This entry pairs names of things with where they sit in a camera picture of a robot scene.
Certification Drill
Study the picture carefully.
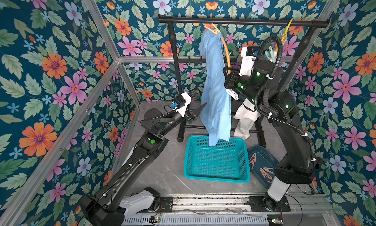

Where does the white t-shirt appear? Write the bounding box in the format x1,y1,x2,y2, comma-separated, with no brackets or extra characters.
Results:
233,99,260,140

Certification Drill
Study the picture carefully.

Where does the teal basket under shirt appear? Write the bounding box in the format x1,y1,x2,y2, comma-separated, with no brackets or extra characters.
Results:
184,136,250,184

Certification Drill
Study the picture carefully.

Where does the dark teal clothespin tray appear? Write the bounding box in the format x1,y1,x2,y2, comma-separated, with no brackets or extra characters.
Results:
248,145,279,189

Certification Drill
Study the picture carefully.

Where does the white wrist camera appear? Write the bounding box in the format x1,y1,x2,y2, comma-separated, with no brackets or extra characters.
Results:
171,92,192,117
239,46,257,76

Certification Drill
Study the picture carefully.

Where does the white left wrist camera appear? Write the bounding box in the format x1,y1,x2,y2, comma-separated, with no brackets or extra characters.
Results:
171,92,192,117

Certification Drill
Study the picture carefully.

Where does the black wall hook rail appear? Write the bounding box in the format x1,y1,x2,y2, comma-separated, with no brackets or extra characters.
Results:
178,56,242,64

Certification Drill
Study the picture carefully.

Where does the black clothes rack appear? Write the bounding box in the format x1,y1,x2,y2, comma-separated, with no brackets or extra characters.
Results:
158,16,331,149

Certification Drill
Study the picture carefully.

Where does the yellow plastic hanger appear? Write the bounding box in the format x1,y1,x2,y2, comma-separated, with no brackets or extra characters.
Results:
281,18,294,44

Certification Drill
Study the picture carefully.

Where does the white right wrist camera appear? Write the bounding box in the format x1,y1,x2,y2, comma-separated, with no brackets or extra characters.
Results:
239,46,257,76

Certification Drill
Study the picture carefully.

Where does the wooden hanger metal hook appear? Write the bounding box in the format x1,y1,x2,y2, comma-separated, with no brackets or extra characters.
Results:
210,23,231,75

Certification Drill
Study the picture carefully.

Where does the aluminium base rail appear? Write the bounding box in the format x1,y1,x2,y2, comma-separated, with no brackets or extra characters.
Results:
121,193,340,226

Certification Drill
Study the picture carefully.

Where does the light blue t-shirt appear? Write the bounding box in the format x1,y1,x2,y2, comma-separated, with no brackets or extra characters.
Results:
199,30,232,146

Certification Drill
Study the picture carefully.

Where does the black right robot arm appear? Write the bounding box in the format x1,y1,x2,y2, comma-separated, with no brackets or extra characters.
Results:
223,36,322,211

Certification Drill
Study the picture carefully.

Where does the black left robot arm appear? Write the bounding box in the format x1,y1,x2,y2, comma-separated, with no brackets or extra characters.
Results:
80,93,206,226

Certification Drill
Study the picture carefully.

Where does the light green clothespin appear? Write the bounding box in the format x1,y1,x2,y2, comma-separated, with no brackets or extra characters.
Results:
264,47,278,63

